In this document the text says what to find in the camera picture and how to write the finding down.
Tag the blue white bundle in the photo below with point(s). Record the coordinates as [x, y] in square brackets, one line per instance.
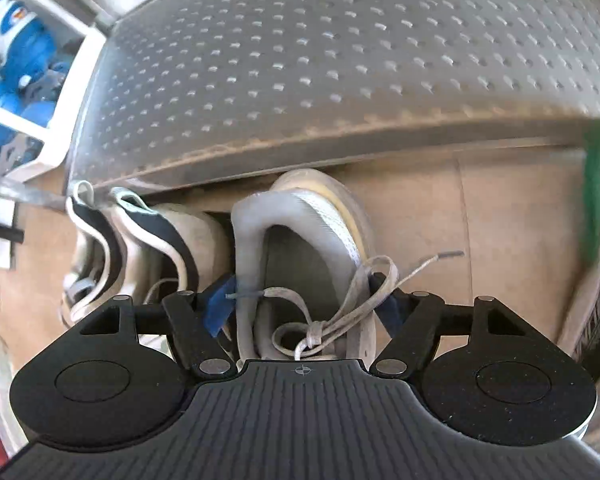
[30, 45]

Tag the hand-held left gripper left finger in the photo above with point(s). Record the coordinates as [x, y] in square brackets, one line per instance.
[217, 305]

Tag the metal perforated shoe rack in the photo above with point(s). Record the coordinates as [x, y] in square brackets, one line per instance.
[305, 60]

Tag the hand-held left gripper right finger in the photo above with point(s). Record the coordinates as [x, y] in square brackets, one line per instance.
[387, 312]

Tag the white shelf unit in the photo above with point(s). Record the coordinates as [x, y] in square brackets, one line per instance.
[75, 85]

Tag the white navy sneaker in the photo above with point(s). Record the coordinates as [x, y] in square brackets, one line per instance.
[180, 230]
[87, 230]

